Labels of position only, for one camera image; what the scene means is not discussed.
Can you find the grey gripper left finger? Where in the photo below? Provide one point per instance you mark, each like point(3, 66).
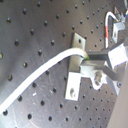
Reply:
point(100, 74)

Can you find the metal cable clip bracket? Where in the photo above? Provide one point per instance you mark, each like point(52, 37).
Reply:
point(74, 76)

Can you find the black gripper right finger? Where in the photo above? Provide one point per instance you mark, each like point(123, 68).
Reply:
point(98, 55)

